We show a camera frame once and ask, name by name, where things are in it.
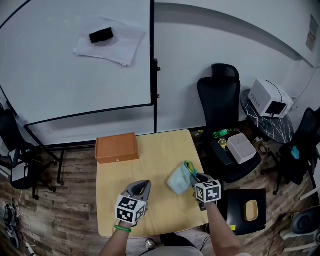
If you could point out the black whiteboard eraser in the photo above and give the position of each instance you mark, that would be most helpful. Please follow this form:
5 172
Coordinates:
101 35

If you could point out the round black marble table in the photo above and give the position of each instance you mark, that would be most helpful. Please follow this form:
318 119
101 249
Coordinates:
275 128

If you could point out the yellow tape roll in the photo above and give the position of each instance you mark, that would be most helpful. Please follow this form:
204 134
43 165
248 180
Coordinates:
222 143

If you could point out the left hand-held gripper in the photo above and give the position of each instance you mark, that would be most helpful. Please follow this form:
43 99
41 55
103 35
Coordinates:
127 210

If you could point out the small wooden tray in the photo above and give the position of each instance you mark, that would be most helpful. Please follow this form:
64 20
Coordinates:
250 210

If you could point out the grey sneaker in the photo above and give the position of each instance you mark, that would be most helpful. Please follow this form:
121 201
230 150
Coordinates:
8 212
12 236

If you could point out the whiteboard on black stand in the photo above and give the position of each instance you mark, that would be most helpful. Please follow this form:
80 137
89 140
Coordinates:
62 75

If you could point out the white plastic box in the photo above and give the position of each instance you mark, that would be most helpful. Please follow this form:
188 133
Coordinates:
241 147

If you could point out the light blue pouch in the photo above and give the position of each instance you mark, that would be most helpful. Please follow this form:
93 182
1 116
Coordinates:
178 181

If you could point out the black office chair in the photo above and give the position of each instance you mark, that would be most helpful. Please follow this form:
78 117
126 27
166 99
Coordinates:
305 140
12 140
220 100

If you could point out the person's black trousers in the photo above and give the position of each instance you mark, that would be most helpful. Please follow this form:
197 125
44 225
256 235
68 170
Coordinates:
177 240

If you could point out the green plastic bottle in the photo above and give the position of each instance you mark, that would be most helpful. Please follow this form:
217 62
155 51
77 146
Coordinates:
222 133

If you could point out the grey wall trunking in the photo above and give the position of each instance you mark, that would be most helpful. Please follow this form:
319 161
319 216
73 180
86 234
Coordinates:
225 22

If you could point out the white metal frame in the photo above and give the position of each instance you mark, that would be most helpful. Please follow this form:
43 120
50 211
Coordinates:
300 240

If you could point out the teal cloth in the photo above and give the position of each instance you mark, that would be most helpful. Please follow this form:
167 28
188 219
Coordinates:
295 152

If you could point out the silver laptop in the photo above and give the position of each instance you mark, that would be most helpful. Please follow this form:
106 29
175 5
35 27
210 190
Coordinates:
20 172

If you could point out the wall poster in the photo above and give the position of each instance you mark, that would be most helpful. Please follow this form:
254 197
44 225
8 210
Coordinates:
312 32

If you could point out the person's left shoe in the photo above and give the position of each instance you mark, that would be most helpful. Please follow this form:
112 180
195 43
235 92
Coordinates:
150 243

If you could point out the orange box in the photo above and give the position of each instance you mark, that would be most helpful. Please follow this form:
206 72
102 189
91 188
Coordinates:
116 146

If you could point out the green wristband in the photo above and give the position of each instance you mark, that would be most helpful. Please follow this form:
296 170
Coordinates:
122 228

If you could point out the person's left forearm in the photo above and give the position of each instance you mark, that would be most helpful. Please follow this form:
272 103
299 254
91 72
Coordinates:
113 243

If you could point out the person's white shirt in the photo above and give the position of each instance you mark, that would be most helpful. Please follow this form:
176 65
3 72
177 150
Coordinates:
175 251

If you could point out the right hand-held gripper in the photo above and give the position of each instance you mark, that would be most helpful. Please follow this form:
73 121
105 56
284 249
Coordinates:
208 191

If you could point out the white paper sheets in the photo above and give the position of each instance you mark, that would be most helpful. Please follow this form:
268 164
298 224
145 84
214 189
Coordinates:
125 47

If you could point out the white boxy appliance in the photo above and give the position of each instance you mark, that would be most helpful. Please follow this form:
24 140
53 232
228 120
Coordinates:
265 96

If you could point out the black cabinet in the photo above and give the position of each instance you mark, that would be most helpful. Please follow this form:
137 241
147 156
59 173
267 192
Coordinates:
235 212

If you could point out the flat black box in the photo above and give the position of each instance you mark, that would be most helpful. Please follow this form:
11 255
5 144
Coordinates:
221 153

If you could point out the person's right forearm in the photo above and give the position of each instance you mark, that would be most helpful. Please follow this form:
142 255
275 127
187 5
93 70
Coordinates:
222 235

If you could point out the grey floor fan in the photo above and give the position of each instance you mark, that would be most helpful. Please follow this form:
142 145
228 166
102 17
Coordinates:
306 221

